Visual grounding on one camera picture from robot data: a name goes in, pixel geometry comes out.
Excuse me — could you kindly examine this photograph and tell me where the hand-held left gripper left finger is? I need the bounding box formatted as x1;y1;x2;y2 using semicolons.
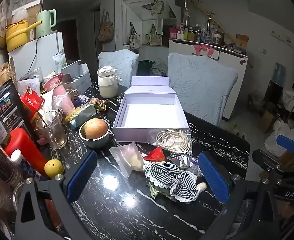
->
15;150;98;240

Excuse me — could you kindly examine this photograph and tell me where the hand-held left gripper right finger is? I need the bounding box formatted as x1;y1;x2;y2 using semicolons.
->
198;151;280;240

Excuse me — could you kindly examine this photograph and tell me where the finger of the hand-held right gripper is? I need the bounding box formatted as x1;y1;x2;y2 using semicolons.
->
276;134;294;155
252;149;294;174

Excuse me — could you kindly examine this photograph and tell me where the white printed pouch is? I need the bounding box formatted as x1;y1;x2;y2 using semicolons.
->
169;154;203;177

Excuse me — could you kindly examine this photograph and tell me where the lace-trimmed gingham cloth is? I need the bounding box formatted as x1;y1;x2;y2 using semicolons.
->
143;162;199;203

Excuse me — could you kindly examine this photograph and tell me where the green cloth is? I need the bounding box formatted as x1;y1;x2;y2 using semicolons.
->
148;182;171;201

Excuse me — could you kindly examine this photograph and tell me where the red soft item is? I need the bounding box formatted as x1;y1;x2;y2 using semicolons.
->
143;147;165;163

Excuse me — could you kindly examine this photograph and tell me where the lavender cardboard box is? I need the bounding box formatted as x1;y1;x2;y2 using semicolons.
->
113;85;189;143

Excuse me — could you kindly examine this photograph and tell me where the person's right hand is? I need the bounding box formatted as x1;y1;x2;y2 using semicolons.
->
279;200;294;218

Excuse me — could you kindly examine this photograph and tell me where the white plastic bag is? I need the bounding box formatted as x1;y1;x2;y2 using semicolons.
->
264;119;294;157

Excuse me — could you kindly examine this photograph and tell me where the yellow lemon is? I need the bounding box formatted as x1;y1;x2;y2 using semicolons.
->
44;159;64;179

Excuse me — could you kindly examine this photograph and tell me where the metal bowl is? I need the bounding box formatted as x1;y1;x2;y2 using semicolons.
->
79;120;111;149

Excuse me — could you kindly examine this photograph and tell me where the clear zip bag white powder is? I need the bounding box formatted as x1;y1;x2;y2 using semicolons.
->
109;141;148;178

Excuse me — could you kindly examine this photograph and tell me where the round bread roll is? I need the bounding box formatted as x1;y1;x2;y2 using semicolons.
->
84;118;108;139

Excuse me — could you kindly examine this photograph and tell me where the glass mug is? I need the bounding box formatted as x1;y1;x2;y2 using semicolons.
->
36;110;68;150

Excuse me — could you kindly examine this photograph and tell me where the yellow green snack packet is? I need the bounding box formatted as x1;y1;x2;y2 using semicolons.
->
65;103;97;128

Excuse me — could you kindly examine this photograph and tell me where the red plastic bottle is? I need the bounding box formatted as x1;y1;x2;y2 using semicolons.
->
4;127;49;178

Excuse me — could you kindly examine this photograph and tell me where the blue printed white-capped bottle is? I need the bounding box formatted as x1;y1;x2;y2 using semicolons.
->
11;149;41;182

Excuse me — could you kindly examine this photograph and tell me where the blue water bottle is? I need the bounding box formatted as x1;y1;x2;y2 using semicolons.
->
272;63;286;84

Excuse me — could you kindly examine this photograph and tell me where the gold candy wrapper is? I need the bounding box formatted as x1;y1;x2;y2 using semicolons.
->
88;97;110;111

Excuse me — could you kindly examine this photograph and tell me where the dark glass jar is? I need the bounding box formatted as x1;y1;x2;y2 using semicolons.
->
0;130;23;188

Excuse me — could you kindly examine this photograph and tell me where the white cabinet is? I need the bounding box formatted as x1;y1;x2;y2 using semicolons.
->
168;39;249;120

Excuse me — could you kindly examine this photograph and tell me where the pink cup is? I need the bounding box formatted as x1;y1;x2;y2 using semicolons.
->
43;76;75;113

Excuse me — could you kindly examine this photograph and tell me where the red snack packet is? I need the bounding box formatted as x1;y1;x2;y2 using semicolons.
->
20;86;46;117

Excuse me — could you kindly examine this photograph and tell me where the large light blue chair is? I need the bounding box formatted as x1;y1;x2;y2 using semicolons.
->
167;52;239;127

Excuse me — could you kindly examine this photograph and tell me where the cream lidded pot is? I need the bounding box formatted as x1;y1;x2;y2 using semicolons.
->
97;65;123;98

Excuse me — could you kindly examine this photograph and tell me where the white organiser box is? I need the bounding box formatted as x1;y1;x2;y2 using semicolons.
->
60;60;92;93

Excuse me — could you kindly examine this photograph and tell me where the black printed bag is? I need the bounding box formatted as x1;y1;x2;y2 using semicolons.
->
0;78;38;144

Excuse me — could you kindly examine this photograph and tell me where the lavender box lid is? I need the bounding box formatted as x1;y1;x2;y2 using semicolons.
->
131;76;169;87

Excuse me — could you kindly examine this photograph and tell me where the small light blue chair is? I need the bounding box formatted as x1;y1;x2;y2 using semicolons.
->
98;49;140;82

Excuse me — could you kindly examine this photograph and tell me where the pink cloth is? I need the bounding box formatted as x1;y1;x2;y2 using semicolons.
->
193;44;216;58

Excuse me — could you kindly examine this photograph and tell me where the white fridge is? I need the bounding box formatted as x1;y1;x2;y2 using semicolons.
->
8;31;64;81

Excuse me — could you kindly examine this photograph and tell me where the row of bottles and jars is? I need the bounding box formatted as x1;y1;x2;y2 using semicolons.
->
169;1;233;46

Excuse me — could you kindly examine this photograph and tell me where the brown tote bag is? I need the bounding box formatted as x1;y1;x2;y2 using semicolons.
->
97;11;114;43

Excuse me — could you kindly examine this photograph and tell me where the white printed tote bag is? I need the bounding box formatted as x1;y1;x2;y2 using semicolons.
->
144;24;163;46
129;22;143;50

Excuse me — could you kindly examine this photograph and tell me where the yellow pot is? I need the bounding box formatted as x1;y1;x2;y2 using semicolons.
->
5;19;42;52

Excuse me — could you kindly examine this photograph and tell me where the green electric kettle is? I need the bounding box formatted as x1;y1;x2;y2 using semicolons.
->
36;9;57;39

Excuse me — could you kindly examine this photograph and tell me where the clear bag with white cord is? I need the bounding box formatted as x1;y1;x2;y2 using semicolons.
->
149;128;194;159

